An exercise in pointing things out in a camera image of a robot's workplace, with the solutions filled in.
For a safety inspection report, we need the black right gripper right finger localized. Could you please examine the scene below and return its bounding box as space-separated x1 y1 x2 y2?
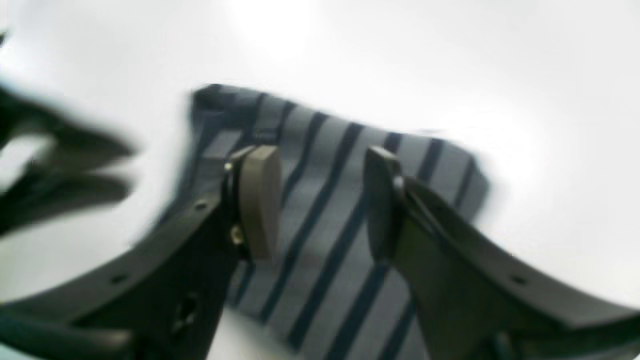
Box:
363 146 640 360

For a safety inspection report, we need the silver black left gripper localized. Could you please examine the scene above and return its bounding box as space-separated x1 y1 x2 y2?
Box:
0 86 135 235

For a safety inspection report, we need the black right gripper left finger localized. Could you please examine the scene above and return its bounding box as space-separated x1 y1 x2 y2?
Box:
1 145 282 360

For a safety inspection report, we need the navy white striped T-shirt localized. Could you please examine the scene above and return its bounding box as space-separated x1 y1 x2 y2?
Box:
179 84 490 360

